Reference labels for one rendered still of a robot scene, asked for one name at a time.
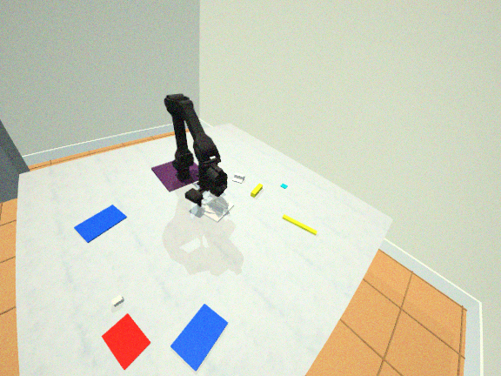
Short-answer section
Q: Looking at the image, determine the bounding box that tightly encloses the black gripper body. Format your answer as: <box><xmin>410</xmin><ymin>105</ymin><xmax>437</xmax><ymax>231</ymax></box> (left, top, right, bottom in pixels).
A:
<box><xmin>185</xmin><ymin>173</ymin><xmax>209</xmax><ymax>204</ymax></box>

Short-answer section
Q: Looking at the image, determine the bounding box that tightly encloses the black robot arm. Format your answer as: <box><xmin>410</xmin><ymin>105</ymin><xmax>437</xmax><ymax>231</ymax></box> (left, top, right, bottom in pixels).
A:
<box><xmin>164</xmin><ymin>93</ymin><xmax>228</xmax><ymax>197</ymax></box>

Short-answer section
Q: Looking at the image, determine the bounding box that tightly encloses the blue flat plate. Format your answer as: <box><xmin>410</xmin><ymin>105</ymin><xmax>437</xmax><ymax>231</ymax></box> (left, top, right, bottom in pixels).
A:
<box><xmin>74</xmin><ymin>205</ymin><xmax>127</xmax><ymax>243</ymax></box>

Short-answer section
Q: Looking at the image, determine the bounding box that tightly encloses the blue flat rectangular block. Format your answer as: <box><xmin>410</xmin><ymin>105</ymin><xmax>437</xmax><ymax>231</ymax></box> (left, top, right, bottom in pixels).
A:
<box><xmin>170</xmin><ymin>303</ymin><xmax>229</xmax><ymax>371</ymax></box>

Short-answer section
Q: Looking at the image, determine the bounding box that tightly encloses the red flat panel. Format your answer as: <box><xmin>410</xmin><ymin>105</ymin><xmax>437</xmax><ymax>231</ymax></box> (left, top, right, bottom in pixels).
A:
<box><xmin>102</xmin><ymin>314</ymin><xmax>150</xmax><ymax>370</ymax></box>

